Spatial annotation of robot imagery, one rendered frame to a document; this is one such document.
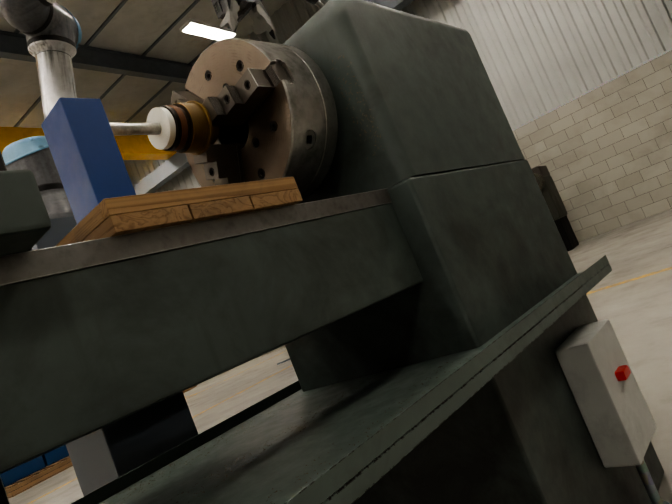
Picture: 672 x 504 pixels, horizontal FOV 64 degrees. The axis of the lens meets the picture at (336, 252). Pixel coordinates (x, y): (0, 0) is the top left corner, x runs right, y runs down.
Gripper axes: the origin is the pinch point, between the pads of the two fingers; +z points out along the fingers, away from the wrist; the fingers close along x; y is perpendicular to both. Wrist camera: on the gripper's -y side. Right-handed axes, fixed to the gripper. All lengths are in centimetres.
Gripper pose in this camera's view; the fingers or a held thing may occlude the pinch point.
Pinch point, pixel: (257, 33)
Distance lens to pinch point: 146.9
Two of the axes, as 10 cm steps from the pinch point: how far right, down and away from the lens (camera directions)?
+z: 3.7, 9.2, -0.8
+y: -6.8, 3.3, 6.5
